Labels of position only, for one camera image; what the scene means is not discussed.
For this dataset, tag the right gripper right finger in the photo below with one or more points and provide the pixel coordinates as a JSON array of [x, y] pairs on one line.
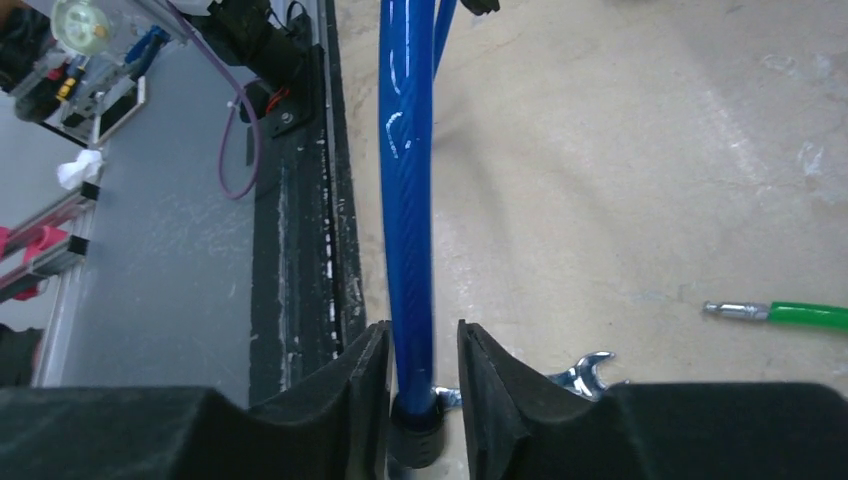
[[520, 425]]

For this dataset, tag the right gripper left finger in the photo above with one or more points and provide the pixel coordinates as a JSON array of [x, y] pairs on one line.
[[331, 425]]

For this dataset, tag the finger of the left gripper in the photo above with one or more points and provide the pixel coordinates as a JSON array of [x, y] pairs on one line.
[[482, 7]]

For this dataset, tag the silver open-end wrench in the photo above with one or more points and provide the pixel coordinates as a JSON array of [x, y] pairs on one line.
[[581, 379]]

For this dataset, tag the clutter outside the cell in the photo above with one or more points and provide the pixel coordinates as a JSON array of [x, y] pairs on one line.
[[79, 68]]

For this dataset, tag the aluminium frame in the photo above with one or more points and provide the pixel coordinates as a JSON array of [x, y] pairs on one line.
[[50, 250]]

